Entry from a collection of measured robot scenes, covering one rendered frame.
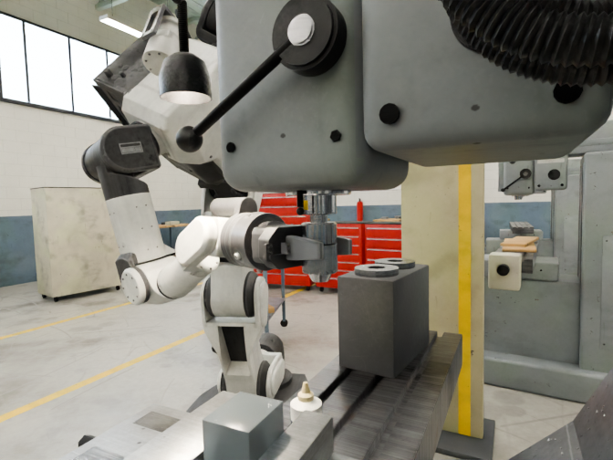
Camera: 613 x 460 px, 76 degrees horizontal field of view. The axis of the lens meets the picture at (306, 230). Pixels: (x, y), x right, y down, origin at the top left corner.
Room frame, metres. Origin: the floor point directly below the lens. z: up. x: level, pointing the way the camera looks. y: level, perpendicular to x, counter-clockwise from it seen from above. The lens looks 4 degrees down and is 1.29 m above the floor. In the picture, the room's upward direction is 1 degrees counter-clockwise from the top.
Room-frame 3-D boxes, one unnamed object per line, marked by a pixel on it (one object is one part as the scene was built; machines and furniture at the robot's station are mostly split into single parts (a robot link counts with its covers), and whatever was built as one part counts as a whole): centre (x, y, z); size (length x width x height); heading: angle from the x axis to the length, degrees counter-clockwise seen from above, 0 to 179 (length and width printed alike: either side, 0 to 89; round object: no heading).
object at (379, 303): (0.85, -0.17, 1.06); 0.22 x 0.12 x 0.20; 146
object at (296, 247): (0.50, 0.01, 1.24); 0.06 x 0.02 x 0.03; 43
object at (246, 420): (0.37, 0.06, 1.07); 0.06 x 0.05 x 0.06; 154
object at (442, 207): (2.12, -0.73, 1.15); 0.52 x 0.40 x 2.30; 62
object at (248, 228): (0.58, 0.05, 1.23); 0.13 x 0.12 x 0.10; 133
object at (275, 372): (1.38, 0.21, 0.68); 0.21 x 0.20 x 0.13; 171
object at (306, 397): (0.49, 0.01, 1.01); 0.04 x 0.04 x 0.11
